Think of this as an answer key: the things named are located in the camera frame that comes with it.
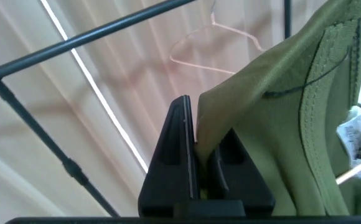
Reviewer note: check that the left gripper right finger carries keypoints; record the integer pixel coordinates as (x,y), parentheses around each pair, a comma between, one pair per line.
(246,186)

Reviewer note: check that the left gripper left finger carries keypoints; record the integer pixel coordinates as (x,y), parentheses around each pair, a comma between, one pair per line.
(165,186)

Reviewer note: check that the green long-sleeved shirt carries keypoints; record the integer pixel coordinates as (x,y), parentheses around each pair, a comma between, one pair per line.
(277,124)

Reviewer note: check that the pink clothes hanger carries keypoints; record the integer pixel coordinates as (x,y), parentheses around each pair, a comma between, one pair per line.
(358,168)
(199,66)

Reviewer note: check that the black clothes rack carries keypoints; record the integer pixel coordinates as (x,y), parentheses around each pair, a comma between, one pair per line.
(74,40)

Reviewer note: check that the beige curtain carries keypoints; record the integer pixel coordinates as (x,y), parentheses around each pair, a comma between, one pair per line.
(28,124)

